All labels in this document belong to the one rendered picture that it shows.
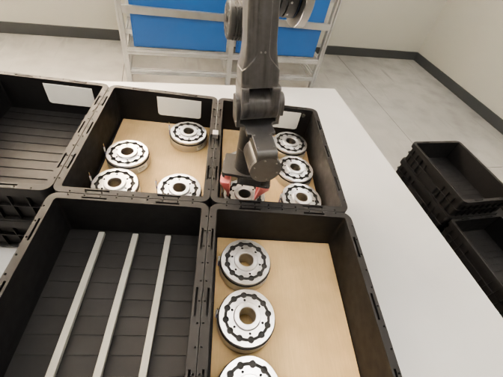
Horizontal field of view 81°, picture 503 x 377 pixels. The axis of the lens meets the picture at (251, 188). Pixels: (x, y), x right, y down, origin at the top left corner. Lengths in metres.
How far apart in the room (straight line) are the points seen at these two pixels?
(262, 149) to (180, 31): 2.19
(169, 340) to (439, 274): 0.76
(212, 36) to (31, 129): 1.89
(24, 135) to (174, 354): 0.69
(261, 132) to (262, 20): 0.17
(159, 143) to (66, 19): 2.86
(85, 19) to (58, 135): 2.71
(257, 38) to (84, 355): 0.56
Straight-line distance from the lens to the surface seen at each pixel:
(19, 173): 0.89
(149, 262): 0.65
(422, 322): 0.92
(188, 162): 0.83
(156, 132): 0.93
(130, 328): 0.61
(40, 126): 1.01
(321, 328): 0.64
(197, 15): 2.57
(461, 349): 0.95
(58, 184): 0.68
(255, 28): 0.48
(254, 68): 0.49
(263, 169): 0.51
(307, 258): 0.69
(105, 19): 3.58
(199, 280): 0.52
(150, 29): 2.63
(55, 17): 3.68
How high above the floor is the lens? 1.40
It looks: 47 degrees down
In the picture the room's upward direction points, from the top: 13 degrees clockwise
